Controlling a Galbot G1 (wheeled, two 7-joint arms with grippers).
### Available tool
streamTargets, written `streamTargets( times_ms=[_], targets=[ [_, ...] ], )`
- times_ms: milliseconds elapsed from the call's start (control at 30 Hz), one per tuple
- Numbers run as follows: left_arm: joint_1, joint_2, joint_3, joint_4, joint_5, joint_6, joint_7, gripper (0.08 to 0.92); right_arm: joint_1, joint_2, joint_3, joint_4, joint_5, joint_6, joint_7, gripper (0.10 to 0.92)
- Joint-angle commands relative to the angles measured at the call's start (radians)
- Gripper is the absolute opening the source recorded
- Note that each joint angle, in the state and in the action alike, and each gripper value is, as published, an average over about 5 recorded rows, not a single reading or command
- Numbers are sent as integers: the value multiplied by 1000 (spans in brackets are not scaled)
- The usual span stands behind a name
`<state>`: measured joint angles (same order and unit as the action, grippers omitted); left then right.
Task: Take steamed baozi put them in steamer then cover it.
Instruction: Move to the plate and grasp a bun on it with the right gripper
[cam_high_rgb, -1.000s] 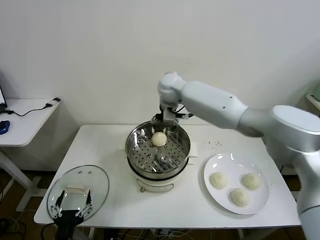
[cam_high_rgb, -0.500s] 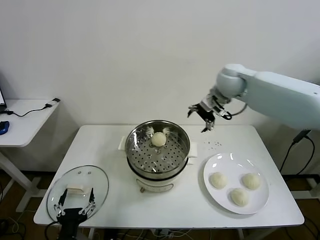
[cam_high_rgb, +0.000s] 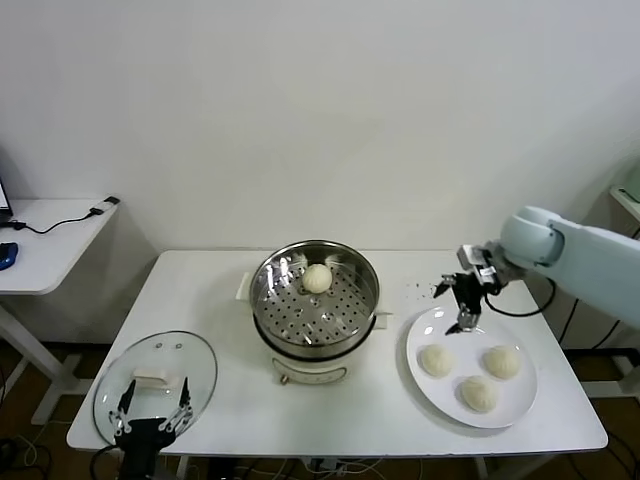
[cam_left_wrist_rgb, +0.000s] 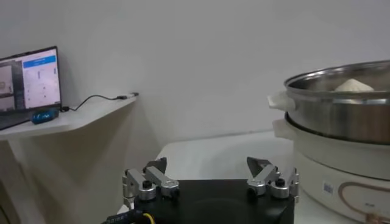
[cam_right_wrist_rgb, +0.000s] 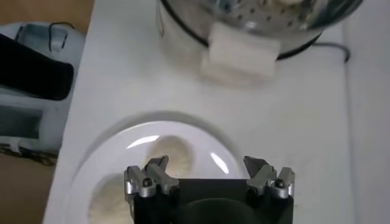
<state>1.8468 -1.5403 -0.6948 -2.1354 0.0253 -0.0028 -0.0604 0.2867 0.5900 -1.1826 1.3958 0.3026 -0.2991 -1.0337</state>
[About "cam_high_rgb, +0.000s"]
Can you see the round glass lid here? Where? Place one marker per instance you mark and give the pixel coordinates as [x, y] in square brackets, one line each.
[200, 350]

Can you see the white table leg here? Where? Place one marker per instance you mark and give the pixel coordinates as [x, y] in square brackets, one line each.
[481, 469]
[182, 467]

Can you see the white side shelf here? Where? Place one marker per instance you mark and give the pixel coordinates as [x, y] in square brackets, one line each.
[627, 199]

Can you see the white side table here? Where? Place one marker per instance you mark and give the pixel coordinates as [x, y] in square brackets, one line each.
[50, 250]

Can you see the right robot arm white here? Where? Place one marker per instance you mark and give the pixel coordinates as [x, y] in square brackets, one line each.
[590, 260]

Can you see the black laptop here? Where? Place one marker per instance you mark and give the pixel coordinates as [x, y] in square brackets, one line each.
[4, 202]

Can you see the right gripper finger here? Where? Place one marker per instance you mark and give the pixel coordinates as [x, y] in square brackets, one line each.
[467, 319]
[447, 280]

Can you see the white steamed baozi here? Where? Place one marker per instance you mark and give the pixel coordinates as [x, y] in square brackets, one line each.
[316, 278]
[479, 393]
[501, 361]
[436, 361]

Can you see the white power strip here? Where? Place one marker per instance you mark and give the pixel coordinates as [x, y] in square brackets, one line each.
[327, 466]

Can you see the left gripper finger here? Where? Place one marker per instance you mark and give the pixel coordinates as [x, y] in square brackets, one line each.
[125, 402]
[184, 397]

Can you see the perforated steel steamer basket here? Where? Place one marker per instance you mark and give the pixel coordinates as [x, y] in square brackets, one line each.
[362, 285]

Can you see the blue computer mouse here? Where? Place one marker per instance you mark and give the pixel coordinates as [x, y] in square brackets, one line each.
[7, 252]

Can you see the white round plate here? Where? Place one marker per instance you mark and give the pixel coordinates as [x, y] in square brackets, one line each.
[469, 357]

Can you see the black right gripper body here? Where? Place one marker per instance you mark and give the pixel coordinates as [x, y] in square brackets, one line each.
[469, 294]

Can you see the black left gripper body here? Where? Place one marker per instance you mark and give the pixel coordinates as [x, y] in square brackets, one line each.
[145, 437]

